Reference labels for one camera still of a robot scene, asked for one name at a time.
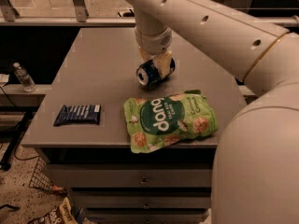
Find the grey metal railing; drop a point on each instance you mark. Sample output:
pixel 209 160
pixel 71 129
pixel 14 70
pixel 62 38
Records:
pixel 80 13

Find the wire mesh basket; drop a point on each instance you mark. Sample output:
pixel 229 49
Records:
pixel 40 181

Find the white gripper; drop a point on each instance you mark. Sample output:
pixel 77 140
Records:
pixel 153 43

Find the blue pepsi can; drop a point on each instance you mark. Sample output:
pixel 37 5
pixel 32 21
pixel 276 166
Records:
pixel 147 73

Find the clear plastic water bottle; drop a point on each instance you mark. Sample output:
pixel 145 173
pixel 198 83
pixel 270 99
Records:
pixel 24 78

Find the grey drawer cabinet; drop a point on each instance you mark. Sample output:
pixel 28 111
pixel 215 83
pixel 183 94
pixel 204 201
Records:
pixel 95 164

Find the dark blue snack wrapper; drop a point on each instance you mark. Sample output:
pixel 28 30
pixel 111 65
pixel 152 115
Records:
pixel 78 114

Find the brown snack bag on floor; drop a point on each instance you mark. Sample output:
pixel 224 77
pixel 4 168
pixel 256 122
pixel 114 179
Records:
pixel 59 215

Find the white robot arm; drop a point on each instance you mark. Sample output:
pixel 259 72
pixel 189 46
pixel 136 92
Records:
pixel 255 177

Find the green dang chips bag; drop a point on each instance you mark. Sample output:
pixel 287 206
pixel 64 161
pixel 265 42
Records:
pixel 161 122

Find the black stand with cable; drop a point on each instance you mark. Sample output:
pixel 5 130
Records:
pixel 16 137

